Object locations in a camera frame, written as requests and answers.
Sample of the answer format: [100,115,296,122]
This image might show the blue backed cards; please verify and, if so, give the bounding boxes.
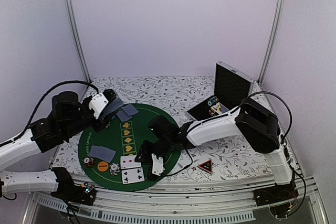
[100,98,123,120]

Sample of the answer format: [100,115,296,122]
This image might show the face up diamonds card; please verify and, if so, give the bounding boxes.
[120,155,141,169]

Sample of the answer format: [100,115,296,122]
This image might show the face up clubs card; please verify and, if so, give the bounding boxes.
[121,167,145,185]

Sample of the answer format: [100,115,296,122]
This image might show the dark red chip stack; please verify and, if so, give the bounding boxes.
[82,156,96,168]

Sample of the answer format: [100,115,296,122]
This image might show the orange big blind button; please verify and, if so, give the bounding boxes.
[97,161,109,173]

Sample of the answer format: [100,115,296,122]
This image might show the red black triangular button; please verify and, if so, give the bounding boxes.
[197,159,213,174]

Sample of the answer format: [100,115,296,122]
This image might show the row of poker chips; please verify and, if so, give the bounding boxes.
[207,96,219,107]

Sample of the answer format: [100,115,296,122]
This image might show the dealt cards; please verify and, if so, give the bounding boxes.
[88,145,104,158]

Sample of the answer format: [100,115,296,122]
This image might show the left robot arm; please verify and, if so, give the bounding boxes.
[1,80,117,200]

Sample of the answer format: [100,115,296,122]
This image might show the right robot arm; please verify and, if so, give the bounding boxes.
[135,93,296,201]

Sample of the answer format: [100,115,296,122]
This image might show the round green poker mat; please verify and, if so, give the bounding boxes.
[78,103,177,191]

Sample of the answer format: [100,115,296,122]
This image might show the boxed card deck in case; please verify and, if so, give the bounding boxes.
[211,103,228,115]

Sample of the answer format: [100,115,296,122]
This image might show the aluminium poker chip case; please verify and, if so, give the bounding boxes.
[186,61,255,121]

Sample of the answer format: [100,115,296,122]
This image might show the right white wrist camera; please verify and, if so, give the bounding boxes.
[148,153,165,181]

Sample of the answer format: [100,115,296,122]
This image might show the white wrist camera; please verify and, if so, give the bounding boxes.
[148,153,165,181]
[88,89,118,120]

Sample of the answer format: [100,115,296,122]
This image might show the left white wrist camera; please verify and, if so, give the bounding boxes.
[88,89,118,120]

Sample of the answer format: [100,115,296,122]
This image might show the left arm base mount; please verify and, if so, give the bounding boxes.
[50,182,97,206]

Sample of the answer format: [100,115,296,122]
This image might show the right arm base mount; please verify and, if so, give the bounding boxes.
[253,182,299,206]

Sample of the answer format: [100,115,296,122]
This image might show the left aluminium frame post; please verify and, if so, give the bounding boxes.
[64,0,91,82]

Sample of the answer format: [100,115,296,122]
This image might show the aluminium frame post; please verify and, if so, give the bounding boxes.
[64,0,91,82]
[258,0,285,85]

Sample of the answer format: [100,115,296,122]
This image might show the right aluminium frame post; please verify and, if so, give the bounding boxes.
[258,0,285,85]

